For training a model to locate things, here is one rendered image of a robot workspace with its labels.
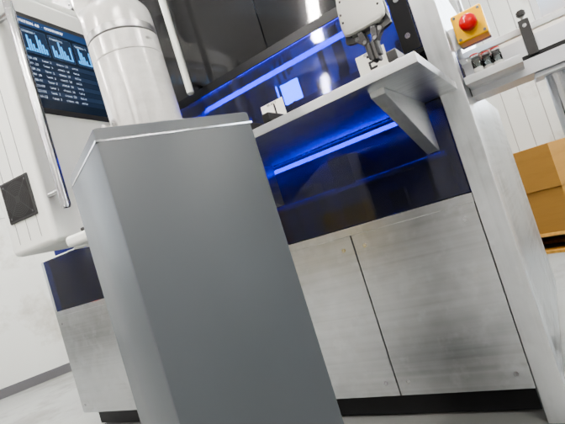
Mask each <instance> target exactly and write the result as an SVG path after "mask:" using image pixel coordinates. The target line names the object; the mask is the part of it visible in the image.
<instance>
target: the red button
mask: <svg viewBox="0 0 565 424"><path fill-rule="evenodd" d="M477 22H478V20H477V17H476V16H475V14H473V13H465V14H463V16H461V17H460V19H459V23H458V24H459V27H460V29H461V30H462V31H465V32H468V31H471V30H473V29H474V28H475V27H476V25H477Z"/></svg>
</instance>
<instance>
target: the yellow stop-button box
mask: <svg viewBox="0 0 565 424"><path fill-rule="evenodd" d="M465 13H473V14H475V16H476V17H477V20H478V22H477V25H476V27H475V28H474V29H473V30H471V31H468V32H465V31H462V30H461V29H460V27H459V24H458V23H459V19H460V17H461V16H463V14H465ZM450 20H451V25H452V28H453V30H454V33H455V35H456V37H457V42H458V44H459V45H460V46H461V47H462V49H463V50H465V49H467V48H469V47H471V46H473V45H476V44H478V43H480V42H482V41H484V40H486V39H489V38H491V37H492V35H491V32H490V29H489V26H488V22H487V19H486V17H485V14H484V11H483V9H482V6H481V4H480V3H478V4H476V5H474V6H472V7H470V8H468V9H466V10H464V11H462V12H460V13H458V14H456V15H454V16H453V17H451V18H450Z"/></svg>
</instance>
